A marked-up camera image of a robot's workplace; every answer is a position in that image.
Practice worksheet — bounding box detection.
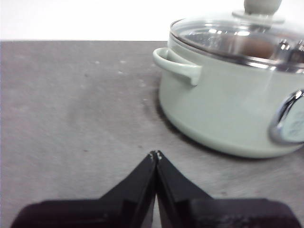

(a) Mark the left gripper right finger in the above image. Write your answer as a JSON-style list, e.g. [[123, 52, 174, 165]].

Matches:
[[155, 149, 304, 228]]

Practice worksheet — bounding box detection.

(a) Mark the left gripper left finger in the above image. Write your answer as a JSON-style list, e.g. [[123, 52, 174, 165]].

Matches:
[[10, 151, 158, 228]]

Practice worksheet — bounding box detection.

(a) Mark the brown potato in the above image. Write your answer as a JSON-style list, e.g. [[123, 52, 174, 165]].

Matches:
[[237, 39, 274, 57]]

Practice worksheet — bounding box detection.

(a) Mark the glass lid with green knob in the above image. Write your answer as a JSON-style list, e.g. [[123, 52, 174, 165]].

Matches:
[[170, 0, 304, 73]]

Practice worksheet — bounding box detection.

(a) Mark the pale green electric steamer pot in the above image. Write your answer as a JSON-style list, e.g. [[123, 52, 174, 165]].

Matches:
[[152, 30, 304, 159]]

